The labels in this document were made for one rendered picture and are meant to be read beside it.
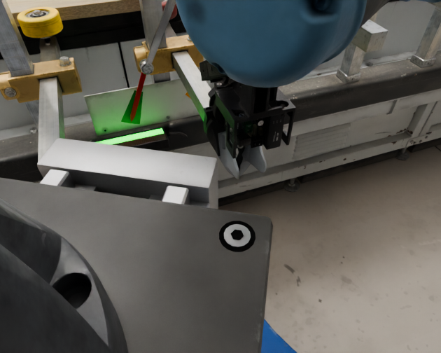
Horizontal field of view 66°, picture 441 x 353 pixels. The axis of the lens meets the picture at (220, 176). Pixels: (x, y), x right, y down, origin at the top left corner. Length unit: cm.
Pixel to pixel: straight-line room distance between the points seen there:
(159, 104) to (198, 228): 62
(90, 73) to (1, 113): 25
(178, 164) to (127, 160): 4
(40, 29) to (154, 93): 25
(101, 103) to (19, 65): 15
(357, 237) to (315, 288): 31
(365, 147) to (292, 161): 36
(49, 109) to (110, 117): 18
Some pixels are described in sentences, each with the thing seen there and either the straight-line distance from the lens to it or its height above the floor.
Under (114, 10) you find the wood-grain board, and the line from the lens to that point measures 90.
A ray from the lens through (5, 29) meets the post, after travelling 70.
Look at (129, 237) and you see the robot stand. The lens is 16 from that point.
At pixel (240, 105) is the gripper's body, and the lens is 37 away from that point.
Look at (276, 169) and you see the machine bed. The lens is 146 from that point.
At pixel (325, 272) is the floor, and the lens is 139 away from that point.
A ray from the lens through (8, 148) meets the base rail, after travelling 84.
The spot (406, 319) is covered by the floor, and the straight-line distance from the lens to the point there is 141.
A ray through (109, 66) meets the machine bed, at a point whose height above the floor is 74.
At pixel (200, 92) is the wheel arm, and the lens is 59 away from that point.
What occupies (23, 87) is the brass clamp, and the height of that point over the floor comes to 84.
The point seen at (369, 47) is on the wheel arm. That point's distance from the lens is 60.
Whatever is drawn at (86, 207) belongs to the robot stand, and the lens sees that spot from 18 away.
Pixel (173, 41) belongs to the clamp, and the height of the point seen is 87.
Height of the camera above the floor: 117
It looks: 46 degrees down
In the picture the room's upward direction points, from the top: straight up
